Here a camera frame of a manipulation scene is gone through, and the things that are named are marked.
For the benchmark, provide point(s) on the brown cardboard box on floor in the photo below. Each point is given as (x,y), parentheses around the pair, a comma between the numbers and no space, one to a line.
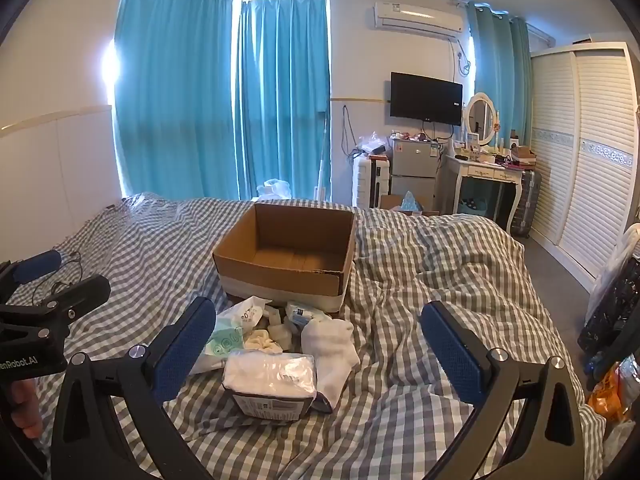
(387,202)

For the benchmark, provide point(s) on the black wall television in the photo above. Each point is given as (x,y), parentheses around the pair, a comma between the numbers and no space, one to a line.
(426,98)

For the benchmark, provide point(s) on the person's left hand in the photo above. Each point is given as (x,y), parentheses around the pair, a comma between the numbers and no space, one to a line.
(24,405)

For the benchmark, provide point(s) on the wide teal curtain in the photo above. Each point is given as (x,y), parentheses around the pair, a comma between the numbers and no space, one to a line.
(172,85)

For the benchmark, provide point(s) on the dark patterned hanging garment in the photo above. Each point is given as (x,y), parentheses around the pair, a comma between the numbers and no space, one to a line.
(612,305)

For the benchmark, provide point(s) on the grey checked blanket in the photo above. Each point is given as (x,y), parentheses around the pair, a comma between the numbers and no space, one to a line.
(425,270)

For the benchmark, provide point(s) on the green and white soft packet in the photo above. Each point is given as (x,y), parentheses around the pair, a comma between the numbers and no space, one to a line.
(225,340)

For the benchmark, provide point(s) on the small silver fridge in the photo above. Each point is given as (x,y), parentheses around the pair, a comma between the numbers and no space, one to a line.
(412,170)

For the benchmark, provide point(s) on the white plastic bag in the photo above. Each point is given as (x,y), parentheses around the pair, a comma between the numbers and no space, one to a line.
(274,189)

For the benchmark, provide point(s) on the orange plastic bag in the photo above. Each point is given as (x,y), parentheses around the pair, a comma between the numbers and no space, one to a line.
(607,392)

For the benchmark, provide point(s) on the white louvred wardrobe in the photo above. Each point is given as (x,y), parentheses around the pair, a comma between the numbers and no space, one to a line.
(585,160)

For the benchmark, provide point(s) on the teal storage basket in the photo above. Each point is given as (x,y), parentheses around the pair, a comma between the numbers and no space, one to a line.
(472,205)

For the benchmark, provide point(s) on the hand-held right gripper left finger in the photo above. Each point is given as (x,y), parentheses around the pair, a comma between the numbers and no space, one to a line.
(184,355)

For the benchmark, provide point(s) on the small white blue-label packet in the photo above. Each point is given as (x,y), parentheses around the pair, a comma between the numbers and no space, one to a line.
(302,315)

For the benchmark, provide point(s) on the white suitcase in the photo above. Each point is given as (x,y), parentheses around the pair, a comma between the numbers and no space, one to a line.
(370,182)

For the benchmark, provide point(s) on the clear pack of white cloths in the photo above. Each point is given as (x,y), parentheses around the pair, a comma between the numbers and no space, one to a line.
(270,382)

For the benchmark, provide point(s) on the small white cloth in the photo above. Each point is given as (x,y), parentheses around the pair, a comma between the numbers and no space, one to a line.
(280,332)

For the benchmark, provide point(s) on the white sock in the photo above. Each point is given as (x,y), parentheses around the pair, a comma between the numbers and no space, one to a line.
(330,355)

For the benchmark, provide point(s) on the white air conditioner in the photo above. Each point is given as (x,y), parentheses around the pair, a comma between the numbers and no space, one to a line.
(417,19)

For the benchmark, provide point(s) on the small brown box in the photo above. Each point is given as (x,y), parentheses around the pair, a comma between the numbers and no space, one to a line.
(522,154)

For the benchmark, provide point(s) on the white dressing table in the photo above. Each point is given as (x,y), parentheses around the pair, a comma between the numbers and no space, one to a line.
(487,172)

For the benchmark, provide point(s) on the narrow teal curtain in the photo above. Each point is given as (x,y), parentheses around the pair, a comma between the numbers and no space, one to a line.
(282,95)

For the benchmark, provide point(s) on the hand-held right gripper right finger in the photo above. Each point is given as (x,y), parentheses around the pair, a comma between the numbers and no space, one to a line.
(452,355)

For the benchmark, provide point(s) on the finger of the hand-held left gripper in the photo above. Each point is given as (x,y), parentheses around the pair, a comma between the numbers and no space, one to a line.
(37,265)
(82,290)

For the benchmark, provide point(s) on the teal curtain beside wardrobe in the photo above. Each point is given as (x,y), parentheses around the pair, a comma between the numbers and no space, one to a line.
(500,70)

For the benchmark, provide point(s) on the cream fabric bundle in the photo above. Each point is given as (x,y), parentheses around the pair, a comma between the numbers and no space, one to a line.
(262,344)

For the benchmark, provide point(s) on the grey suitcase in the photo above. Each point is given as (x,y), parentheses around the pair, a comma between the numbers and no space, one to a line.
(527,200)

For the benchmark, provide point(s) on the oval white vanity mirror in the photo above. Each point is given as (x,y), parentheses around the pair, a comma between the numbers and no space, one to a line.
(480,117)

